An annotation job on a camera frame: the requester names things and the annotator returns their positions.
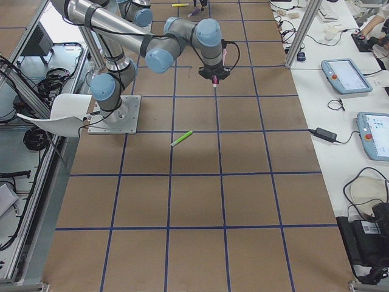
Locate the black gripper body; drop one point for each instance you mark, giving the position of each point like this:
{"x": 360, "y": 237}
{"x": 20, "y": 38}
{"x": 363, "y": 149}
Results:
{"x": 201, "y": 2}
{"x": 213, "y": 72}

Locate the purple pen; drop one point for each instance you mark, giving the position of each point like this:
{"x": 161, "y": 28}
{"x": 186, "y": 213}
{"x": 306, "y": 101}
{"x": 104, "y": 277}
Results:
{"x": 194, "y": 12}

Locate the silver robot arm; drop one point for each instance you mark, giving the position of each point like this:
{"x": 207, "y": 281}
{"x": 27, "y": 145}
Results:
{"x": 137, "y": 12}
{"x": 118, "y": 32}

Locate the pink mesh cup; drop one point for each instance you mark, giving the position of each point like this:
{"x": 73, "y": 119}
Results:
{"x": 224, "y": 53}

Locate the green pen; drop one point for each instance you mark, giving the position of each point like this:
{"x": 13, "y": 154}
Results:
{"x": 181, "y": 138}

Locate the blue usb hub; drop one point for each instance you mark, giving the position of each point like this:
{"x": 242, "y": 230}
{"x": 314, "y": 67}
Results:
{"x": 301, "y": 56}

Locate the black power adapter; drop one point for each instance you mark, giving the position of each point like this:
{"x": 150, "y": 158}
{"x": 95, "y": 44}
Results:
{"x": 324, "y": 134}

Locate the far blue teach pendant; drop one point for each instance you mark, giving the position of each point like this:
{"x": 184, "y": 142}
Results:
{"x": 345, "y": 77}

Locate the blue teach pendant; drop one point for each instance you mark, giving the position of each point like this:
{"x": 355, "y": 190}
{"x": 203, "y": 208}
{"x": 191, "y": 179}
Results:
{"x": 373, "y": 129}
{"x": 345, "y": 77}

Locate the white plastic chair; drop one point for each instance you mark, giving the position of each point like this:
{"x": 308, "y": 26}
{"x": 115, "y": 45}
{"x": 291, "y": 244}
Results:
{"x": 66, "y": 116}

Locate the near blue teach pendant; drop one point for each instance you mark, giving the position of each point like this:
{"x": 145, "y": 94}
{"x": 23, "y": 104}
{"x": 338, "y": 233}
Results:
{"x": 373, "y": 129}

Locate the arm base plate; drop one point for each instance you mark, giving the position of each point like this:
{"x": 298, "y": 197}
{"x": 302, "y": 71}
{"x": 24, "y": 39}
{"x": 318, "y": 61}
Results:
{"x": 122, "y": 121}

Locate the aluminium frame post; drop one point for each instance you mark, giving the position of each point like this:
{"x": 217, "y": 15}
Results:
{"x": 306, "y": 21}

